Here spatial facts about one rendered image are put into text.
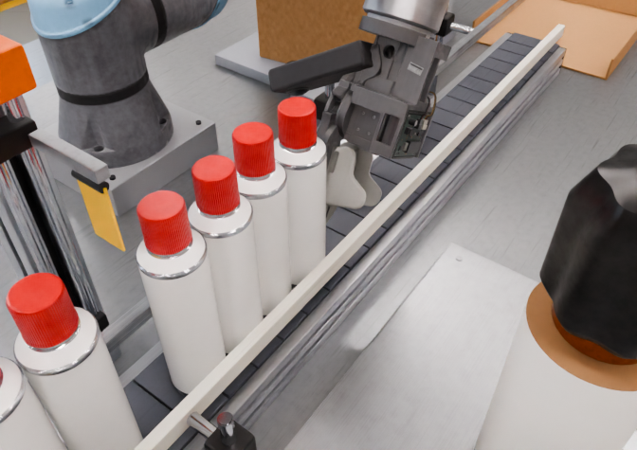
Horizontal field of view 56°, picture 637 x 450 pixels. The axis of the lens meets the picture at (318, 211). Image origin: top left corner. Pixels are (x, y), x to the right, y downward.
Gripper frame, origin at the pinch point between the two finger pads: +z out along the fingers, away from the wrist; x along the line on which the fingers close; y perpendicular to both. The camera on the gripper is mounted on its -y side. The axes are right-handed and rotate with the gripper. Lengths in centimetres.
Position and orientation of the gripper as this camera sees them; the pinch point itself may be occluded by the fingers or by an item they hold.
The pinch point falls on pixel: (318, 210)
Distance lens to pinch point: 63.2
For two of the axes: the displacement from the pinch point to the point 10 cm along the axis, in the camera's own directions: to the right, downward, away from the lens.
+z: -2.9, 9.2, 2.8
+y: 8.1, 3.9, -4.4
